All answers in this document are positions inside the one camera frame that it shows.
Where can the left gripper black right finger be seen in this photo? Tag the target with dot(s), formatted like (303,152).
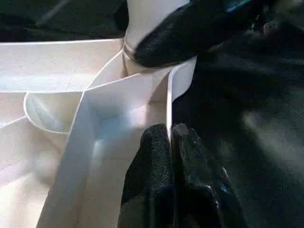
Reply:
(199,187)

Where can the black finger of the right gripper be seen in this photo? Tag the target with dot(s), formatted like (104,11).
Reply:
(180,35)

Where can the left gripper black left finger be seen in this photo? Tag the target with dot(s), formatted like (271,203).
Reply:
(152,180)

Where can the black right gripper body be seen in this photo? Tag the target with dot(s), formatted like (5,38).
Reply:
(256,14)

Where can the white plastic table leg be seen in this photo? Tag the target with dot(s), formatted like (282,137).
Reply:
(147,19)

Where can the white plastic table top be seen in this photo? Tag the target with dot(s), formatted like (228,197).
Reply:
(107,99)

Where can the black mat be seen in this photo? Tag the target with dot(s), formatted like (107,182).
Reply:
(256,107)

